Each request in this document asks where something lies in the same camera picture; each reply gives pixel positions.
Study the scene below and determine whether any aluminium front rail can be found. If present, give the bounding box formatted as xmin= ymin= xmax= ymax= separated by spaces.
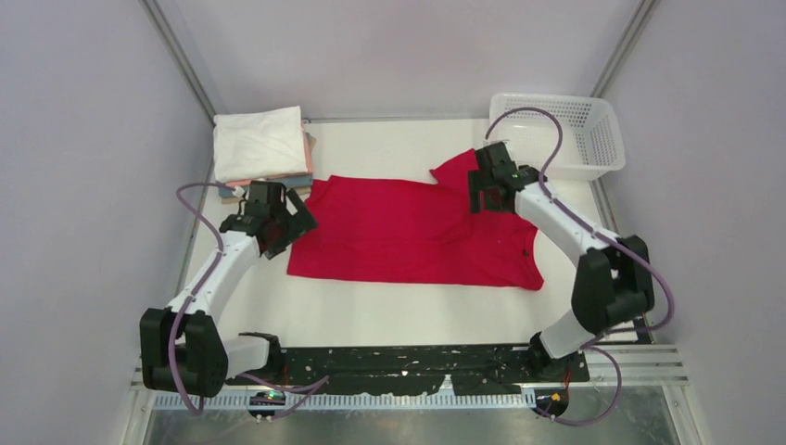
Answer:
xmin=130 ymin=343 xmax=691 ymax=412

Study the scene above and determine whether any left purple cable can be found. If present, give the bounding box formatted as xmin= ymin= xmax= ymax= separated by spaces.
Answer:
xmin=167 ymin=181 xmax=330 ymax=422

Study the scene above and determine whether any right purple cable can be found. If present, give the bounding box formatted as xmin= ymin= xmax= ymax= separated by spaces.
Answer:
xmin=483 ymin=107 xmax=677 ymax=428

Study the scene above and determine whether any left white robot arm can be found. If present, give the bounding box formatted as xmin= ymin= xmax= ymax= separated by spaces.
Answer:
xmin=139 ymin=181 xmax=317 ymax=399

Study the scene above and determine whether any purple cable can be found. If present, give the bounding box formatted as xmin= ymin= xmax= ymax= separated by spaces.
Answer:
xmin=167 ymin=181 xmax=330 ymax=422
xmin=483 ymin=107 xmax=677 ymax=428

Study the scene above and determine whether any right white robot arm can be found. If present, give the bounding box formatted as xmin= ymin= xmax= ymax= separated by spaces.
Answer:
xmin=468 ymin=142 xmax=654 ymax=375

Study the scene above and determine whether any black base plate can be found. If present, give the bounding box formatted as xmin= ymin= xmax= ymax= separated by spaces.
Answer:
xmin=230 ymin=344 xmax=590 ymax=396

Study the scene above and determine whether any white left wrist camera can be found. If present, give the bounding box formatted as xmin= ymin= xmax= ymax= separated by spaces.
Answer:
xmin=233 ymin=184 xmax=248 ymax=199

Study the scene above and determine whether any blue folded t shirt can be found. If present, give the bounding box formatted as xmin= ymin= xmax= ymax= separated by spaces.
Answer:
xmin=218 ymin=174 xmax=313 ymax=198

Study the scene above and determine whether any white plastic basket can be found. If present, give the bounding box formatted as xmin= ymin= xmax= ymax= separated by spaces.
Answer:
xmin=488 ymin=93 xmax=626 ymax=182

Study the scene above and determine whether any red t shirt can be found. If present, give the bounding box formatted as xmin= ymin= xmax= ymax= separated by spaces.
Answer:
xmin=287 ymin=149 xmax=545 ymax=291

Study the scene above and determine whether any white folded t shirt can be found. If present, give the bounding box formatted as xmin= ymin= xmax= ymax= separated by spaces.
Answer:
xmin=213 ymin=106 xmax=308 ymax=183

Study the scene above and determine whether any pink folded t shirt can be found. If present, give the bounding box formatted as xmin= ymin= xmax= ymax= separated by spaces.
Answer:
xmin=227 ymin=121 xmax=315 ymax=187

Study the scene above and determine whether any tan folded t shirt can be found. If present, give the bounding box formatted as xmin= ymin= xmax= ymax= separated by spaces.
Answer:
xmin=218 ymin=133 xmax=317 ymax=204

